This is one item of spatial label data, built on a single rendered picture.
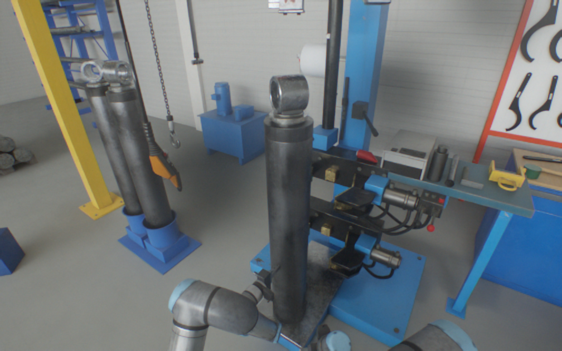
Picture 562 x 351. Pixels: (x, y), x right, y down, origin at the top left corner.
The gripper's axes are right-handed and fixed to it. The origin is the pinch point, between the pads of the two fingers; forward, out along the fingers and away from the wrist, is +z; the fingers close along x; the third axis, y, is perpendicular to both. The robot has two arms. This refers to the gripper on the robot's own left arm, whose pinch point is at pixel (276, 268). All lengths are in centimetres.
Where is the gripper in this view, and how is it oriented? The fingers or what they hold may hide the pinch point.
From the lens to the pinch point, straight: 155.2
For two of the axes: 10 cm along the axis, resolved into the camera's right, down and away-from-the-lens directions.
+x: 0.2, 8.7, 5.0
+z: 5.6, -4.2, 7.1
